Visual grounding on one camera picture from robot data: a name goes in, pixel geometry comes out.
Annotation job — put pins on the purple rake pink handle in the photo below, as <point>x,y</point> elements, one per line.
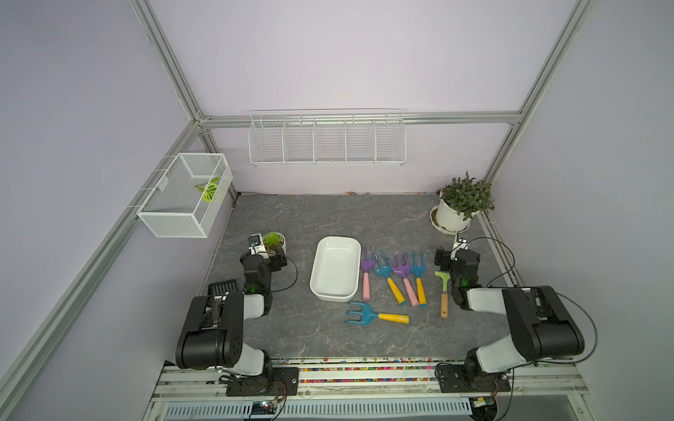
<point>368,262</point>
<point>402,267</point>

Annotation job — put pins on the white storage box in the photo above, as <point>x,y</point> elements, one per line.
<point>335,270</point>

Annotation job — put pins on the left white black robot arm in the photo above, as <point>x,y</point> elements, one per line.
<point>212,335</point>

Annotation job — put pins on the teal rake yellow handle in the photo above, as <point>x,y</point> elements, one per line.
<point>418,269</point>
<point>383,269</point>

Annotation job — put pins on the white mesh wall basket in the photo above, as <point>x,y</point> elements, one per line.
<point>174,208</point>

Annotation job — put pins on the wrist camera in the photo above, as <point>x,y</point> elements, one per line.
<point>460,242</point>
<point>256,245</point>

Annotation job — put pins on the black plastic spatula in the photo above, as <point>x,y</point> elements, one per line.
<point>223,288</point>

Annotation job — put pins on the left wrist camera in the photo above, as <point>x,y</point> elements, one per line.
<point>256,245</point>

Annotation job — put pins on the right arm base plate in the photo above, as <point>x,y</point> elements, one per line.
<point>453,378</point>

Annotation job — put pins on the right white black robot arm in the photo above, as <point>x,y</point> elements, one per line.
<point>540,326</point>

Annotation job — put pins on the green leaf in basket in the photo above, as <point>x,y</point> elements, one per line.
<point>209,189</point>

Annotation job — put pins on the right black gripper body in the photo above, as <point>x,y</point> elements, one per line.
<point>448,264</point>

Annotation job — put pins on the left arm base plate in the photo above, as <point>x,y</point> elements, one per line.
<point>281,381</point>

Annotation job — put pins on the small potted plant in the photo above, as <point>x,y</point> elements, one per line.
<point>274,243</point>

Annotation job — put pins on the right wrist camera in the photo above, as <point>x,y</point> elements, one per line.
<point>460,242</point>

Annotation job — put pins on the aluminium frame rails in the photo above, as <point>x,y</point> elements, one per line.
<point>26,369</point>

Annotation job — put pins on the teal fork yellow handle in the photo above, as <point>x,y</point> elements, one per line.
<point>364,315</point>

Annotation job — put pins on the white wire wall shelf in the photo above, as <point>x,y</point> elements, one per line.
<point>328,137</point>

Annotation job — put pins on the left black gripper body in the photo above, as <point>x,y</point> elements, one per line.
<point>274,265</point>

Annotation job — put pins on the white vented cable duct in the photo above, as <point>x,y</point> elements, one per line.
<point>321,409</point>

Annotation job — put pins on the large potted plant white pot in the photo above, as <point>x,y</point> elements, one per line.
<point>460,201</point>

